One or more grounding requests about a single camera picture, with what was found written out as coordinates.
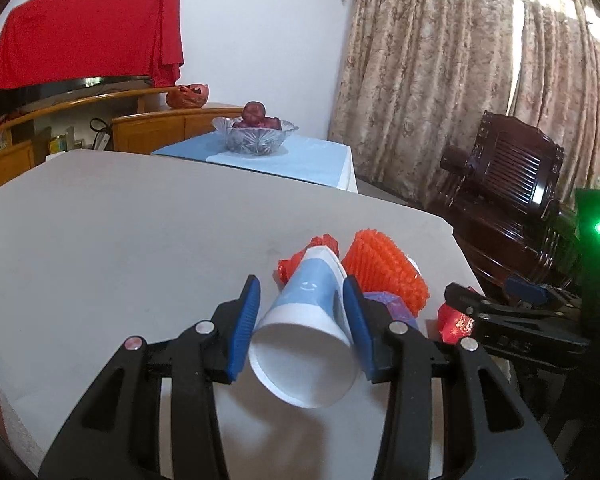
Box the red paper cup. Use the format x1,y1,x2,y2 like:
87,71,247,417
437,304,475,344

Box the blue plastic bag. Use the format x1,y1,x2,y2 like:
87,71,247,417
364,292,418,330

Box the orange foam fruit net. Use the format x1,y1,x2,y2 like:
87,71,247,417
341,229,430,318

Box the white blue paper cup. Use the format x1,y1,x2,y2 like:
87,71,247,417
248,246,358,410

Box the red plastic bag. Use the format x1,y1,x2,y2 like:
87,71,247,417
276,233,339,285

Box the dark wooden armchair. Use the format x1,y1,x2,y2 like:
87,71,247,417
429,110,565,287

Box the light blue tablecloth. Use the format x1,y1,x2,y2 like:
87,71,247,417
152,131,358,193

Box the glass fruit bowl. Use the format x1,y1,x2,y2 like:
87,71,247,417
211,117,298,156

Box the wooden tv cabinet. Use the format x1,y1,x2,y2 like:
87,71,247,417
0,81,240,186

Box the red apples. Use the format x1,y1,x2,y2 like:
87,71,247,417
233,101,282,130

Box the floral beige curtain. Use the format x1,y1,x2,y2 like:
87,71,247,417
329,0,600,205

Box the red cloth over television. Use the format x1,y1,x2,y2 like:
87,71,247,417
0,0,184,90

